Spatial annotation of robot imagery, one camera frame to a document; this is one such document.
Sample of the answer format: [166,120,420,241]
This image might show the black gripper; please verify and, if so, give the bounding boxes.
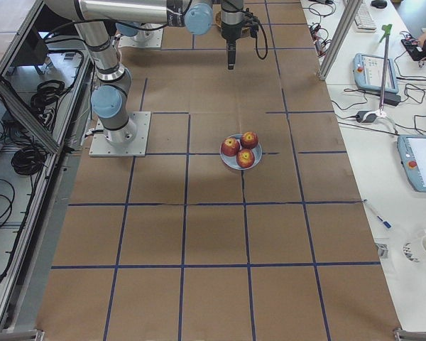
[220,0,248,70]

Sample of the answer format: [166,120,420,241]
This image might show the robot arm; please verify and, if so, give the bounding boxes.
[115,21,165,43]
[45,1,214,145]

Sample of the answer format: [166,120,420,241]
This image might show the woven wicker basket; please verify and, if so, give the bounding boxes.
[214,11,250,38]

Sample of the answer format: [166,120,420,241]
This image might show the red apple on plate back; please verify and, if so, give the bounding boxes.
[239,131,258,149]

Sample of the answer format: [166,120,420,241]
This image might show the red apple on plate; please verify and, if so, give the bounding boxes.
[220,137,241,157]
[236,148,255,168]
[239,131,258,149]

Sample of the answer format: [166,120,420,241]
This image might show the red apple on plate left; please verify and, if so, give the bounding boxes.
[220,137,241,157]

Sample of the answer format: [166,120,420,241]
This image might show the red apple on plate front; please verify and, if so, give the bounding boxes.
[236,148,255,168]

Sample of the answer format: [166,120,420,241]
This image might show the light blue plate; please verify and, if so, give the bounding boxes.
[219,134,263,171]

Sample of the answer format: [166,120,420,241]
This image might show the white keyboard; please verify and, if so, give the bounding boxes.
[354,1,377,33]

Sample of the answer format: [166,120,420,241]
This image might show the teach pendant far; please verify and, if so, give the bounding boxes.
[353,53,399,94]

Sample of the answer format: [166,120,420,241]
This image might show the teach pendant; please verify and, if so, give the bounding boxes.
[397,135,426,193]
[353,53,399,94]

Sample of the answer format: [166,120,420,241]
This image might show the black computer mouse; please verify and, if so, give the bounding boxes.
[371,0,388,9]

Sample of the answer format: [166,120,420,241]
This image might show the reacher grabber stick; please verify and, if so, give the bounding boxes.
[376,23,393,119]

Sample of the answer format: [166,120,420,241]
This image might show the black power adapter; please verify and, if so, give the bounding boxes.
[383,92,401,107]

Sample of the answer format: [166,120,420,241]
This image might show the teach pendant near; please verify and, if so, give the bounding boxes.
[397,135,426,193]

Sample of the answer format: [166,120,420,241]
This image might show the blue white pen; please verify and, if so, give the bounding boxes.
[363,199,392,229]

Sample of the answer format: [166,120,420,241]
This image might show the white mug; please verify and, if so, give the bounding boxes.
[403,229,426,263]

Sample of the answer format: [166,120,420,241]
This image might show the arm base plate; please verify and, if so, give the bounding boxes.
[89,112,151,157]
[118,29,163,49]

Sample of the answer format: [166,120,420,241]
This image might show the aluminium frame post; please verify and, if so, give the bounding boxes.
[317,0,361,81]

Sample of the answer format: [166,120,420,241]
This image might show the coiled black cables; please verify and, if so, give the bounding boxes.
[30,80,74,114]

